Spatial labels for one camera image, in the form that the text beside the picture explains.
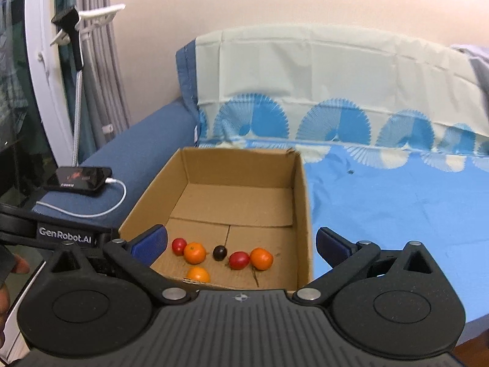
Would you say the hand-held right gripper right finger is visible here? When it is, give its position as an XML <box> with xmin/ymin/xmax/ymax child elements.
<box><xmin>293</xmin><ymin>227</ymin><xmax>434</xmax><ymax>307</ymax></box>

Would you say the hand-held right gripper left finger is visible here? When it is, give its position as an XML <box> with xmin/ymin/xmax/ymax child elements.
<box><xmin>49</xmin><ymin>225</ymin><xmax>190</xmax><ymax>307</ymax></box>

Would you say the small orange tangerine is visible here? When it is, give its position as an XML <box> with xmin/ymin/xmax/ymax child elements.
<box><xmin>186</xmin><ymin>267</ymin><xmax>211</xmax><ymax>284</ymax></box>
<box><xmin>184</xmin><ymin>242</ymin><xmax>208</xmax><ymax>265</ymax></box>

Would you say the orange tangerine with stem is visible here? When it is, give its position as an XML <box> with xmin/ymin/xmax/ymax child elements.
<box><xmin>250</xmin><ymin>248</ymin><xmax>274</xmax><ymax>287</ymax></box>

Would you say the oblong red cherry tomato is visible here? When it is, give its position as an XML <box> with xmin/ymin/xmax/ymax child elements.
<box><xmin>228</xmin><ymin>251</ymin><xmax>250</xmax><ymax>270</ymax></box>

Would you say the brown cardboard box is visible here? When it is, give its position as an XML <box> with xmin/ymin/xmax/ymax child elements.
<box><xmin>118</xmin><ymin>146</ymin><xmax>314</xmax><ymax>295</ymax></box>

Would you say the person's left hand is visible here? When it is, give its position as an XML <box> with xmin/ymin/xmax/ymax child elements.
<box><xmin>0</xmin><ymin>255</ymin><xmax>30</xmax><ymax>327</ymax></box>

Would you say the blue fan-print sheet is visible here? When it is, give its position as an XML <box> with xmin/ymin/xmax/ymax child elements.
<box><xmin>195</xmin><ymin>23</ymin><xmax>489</xmax><ymax>320</ymax></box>

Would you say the black smartphone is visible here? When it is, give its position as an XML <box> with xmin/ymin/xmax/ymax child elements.
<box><xmin>43</xmin><ymin>165</ymin><xmax>112</xmax><ymax>195</ymax></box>

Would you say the blue fabric sofa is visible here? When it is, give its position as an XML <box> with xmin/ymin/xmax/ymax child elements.
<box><xmin>32</xmin><ymin>38</ymin><xmax>201</xmax><ymax>238</ymax></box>

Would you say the hanging checked shirt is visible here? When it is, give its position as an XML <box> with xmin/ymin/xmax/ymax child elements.
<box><xmin>0</xmin><ymin>0</ymin><xmax>29</xmax><ymax>161</ymax></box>

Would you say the grey curtain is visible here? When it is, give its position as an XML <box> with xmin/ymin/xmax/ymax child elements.
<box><xmin>72</xmin><ymin>0</ymin><xmax>131</xmax><ymax>150</ymax></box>

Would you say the black garment steamer head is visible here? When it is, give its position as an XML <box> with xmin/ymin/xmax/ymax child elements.
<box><xmin>51</xmin><ymin>6</ymin><xmax>84</xmax><ymax>71</ymax></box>

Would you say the grey cloth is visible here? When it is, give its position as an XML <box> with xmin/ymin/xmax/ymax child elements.
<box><xmin>451</xmin><ymin>44</ymin><xmax>489</xmax><ymax>123</ymax></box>

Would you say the white charging cable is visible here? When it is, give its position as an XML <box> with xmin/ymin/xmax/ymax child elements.
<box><xmin>36</xmin><ymin>178</ymin><xmax>127</xmax><ymax>218</ymax></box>

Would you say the braided steamer hose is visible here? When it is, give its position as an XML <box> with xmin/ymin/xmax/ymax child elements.
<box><xmin>72</xmin><ymin>69</ymin><xmax>85</xmax><ymax>166</ymax></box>

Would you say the white arched door frame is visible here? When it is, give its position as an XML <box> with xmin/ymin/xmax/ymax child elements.
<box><xmin>24</xmin><ymin>0</ymin><xmax>77</xmax><ymax>166</ymax></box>

